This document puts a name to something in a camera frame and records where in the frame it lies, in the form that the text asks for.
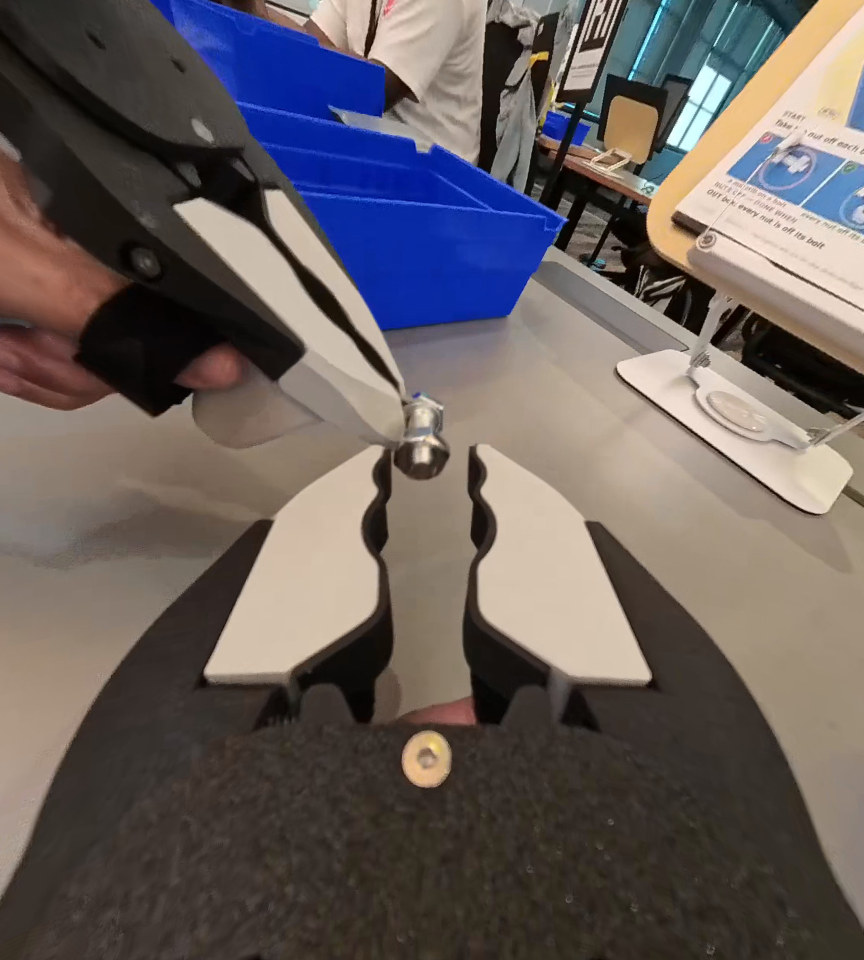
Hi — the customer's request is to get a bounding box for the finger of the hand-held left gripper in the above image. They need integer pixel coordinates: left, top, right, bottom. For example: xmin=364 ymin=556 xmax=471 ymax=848
xmin=255 ymin=186 xmax=405 ymax=399
xmin=173 ymin=195 xmax=409 ymax=451

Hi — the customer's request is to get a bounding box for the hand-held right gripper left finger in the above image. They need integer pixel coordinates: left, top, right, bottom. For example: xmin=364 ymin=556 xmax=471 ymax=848
xmin=203 ymin=446 xmax=397 ymax=727

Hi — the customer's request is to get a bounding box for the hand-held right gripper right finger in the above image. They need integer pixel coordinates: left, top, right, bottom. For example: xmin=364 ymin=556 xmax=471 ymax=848
xmin=462 ymin=442 xmax=654 ymax=727

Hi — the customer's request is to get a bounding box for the blue plastic bin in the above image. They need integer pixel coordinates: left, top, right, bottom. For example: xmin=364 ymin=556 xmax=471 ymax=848
xmin=150 ymin=0 xmax=388 ymax=121
xmin=543 ymin=109 xmax=592 ymax=147
xmin=237 ymin=101 xmax=568 ymax=333

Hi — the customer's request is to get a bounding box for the short thick steel bolt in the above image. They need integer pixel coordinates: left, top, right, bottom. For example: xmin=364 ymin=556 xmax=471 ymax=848
xmin=393 ymin=390 xmax=453 ymax=483

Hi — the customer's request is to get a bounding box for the person's left hand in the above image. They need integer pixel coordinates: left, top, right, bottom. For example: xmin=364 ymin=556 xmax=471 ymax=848
xmin=0 ymin=112 xmax=247 ymax=412

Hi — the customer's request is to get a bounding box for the hanging denim jacket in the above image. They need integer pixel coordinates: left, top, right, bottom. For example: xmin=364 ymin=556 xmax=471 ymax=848
xmin=477 ymin=0 xmax=553 ymax=196

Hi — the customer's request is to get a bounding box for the white document stand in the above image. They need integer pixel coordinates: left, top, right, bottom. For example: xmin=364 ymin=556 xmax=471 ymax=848
xmin=615 ymin=210 xmax=864 ymax=516

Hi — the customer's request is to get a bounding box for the hanging marker sign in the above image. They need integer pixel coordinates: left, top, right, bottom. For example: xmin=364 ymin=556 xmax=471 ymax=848
xmin=555 ymin=0 xmax=630 ymax=102

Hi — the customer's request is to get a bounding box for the printed instruction sheet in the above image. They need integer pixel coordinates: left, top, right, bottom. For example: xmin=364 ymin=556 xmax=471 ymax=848
xmin=672 ymin=0 xmax=864 ymax=331

